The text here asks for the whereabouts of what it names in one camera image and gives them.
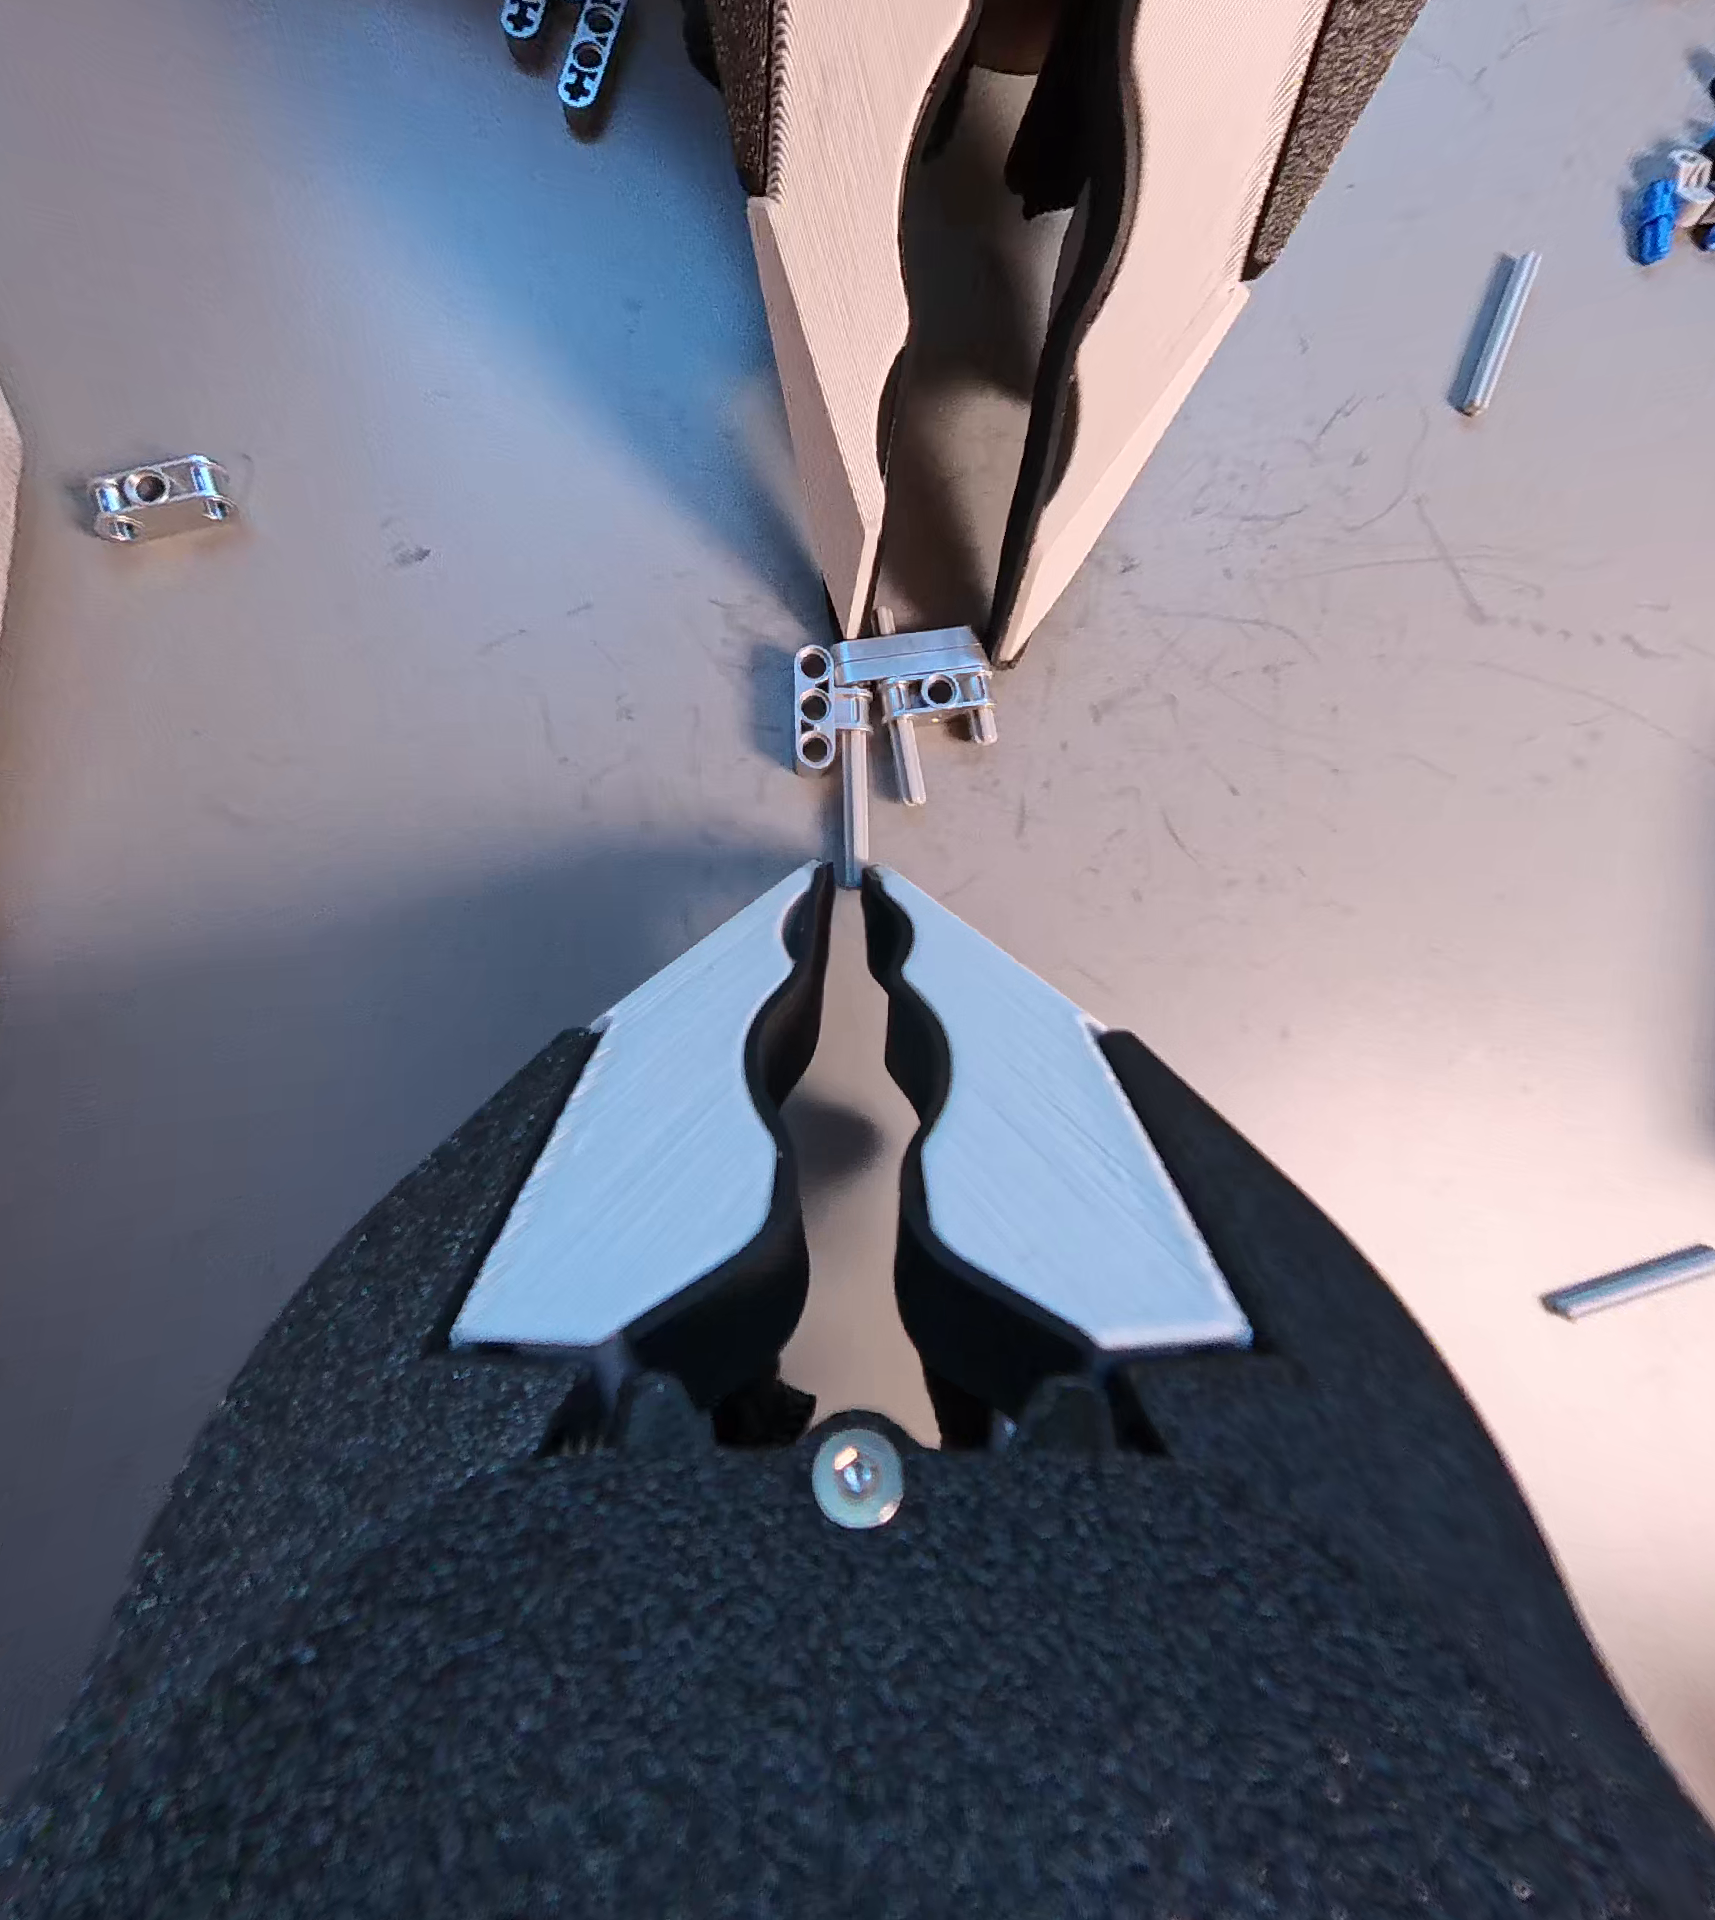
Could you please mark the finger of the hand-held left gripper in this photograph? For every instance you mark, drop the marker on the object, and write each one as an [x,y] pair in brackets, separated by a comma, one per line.
[842,224]
[1188,224]

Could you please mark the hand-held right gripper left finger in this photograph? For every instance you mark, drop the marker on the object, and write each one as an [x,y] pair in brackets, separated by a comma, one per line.
[632,1184]

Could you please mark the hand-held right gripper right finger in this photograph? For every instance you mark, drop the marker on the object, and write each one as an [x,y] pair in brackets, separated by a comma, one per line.
[1082,1184]

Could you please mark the short grey axle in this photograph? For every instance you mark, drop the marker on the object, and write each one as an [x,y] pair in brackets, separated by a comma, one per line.
[858,819]

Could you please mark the grey block with pins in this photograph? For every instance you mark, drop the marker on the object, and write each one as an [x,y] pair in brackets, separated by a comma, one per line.
[918,654]

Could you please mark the grey three-hole beam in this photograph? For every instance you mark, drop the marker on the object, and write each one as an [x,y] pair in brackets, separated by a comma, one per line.
[812,717]

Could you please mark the grey double cross-hole connector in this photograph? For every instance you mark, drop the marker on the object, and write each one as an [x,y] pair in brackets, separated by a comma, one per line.
[174,511]

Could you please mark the long grey axle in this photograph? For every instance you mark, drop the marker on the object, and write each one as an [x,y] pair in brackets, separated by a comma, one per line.
[1495,331]
[1637,1282]

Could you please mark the dark thin cross-hole liftarm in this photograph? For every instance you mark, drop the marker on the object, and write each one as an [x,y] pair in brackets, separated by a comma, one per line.
[594,45]
[528,14]

